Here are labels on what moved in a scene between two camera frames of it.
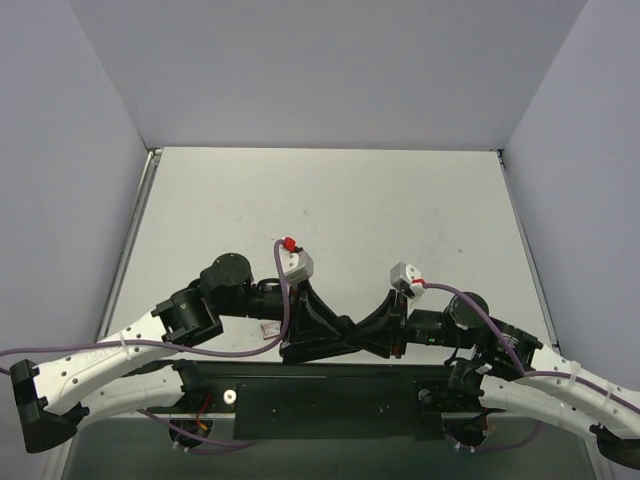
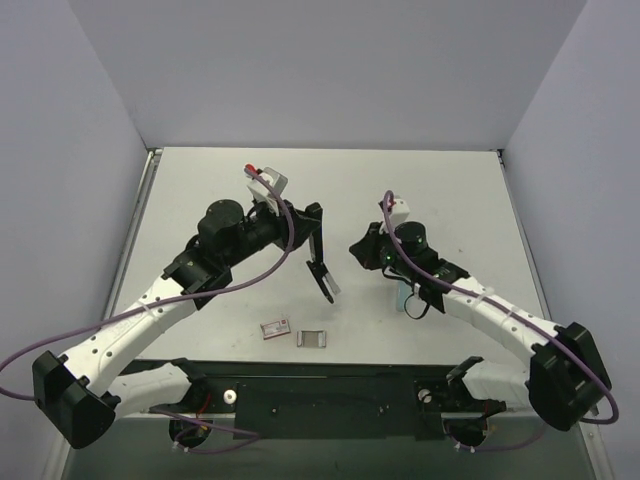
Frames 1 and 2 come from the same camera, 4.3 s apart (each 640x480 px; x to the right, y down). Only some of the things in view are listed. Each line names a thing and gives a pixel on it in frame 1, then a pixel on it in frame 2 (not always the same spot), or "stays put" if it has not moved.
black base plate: x=328 y=401 stays put
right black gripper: x=398 y=326 to x=364 y=248
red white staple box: x=271 y=329 stays put
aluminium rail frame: x=153 y=158 stays put
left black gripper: x=295 y=320 to x=307 y=223
